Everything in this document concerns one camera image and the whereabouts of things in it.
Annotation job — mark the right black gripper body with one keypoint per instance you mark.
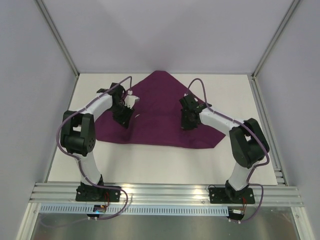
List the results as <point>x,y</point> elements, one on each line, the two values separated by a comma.
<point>188,121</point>

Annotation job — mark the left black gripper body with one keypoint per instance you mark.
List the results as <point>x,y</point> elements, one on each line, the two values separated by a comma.
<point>121,113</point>

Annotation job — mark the purple cloth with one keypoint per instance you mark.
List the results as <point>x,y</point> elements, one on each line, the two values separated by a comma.
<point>157,118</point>

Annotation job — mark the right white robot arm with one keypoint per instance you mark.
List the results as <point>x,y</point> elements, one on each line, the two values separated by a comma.
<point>248,145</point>

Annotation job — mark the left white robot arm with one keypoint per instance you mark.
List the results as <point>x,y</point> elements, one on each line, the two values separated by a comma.
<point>77,139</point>

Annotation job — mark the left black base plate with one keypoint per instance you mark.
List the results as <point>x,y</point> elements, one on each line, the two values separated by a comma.
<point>89,193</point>

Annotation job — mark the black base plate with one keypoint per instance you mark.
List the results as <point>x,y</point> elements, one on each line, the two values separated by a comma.
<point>221,195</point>
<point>89,193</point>

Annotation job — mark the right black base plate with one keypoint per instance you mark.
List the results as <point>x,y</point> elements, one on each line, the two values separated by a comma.
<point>221,195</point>

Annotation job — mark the aluminium rail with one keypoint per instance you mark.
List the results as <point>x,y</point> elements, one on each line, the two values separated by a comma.
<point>163,194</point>

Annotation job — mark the slotted cable duct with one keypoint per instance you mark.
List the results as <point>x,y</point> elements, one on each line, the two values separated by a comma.
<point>162,210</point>

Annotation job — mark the left aluminium frame post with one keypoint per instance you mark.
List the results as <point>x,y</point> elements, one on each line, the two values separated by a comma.
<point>41,5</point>

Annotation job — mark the aluminium frame post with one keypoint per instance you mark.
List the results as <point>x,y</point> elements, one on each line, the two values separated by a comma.
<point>41,5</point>
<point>294,5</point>

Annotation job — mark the right aluminium frame post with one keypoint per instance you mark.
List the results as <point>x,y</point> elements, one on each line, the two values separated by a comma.
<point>294,5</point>

